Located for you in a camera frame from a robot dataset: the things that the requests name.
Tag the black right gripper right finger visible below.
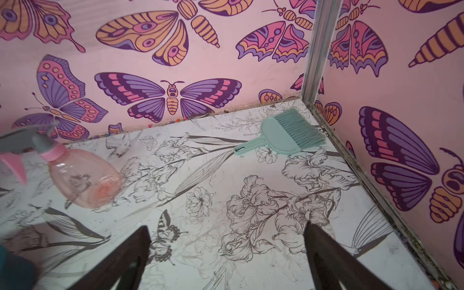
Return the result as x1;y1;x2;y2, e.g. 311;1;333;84
303;222;390;290

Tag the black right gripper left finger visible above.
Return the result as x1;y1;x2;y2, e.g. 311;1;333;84
70;225;151;290

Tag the teal storage box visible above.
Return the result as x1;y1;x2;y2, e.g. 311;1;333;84
1;246;37;290

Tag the pink spray bottle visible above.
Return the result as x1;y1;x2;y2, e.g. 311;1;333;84
1;122;123;209

